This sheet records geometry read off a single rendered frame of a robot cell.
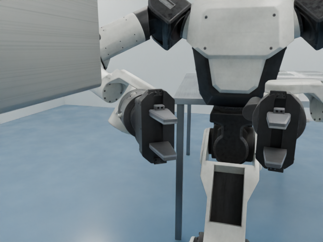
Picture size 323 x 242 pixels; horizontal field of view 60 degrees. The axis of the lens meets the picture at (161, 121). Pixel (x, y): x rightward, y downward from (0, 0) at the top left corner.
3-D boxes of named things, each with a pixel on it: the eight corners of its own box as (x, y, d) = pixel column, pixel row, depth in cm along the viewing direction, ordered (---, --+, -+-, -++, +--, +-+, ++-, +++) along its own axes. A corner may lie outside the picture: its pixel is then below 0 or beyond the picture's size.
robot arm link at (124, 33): (55, 34, 78) (126, 2, 82) (75, 69, 88) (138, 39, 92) (64, 54, 71) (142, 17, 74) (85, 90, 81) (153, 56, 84)
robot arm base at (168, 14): (143, 43, 92) (157, 18, 96) (179, 57, 90) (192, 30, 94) (139, 12, 78) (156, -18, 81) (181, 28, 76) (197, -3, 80)
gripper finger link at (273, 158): (286, 163, 36) (286, 148, 42) (260, 160, 38) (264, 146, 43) (285, 175, 37) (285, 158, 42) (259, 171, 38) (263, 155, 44)
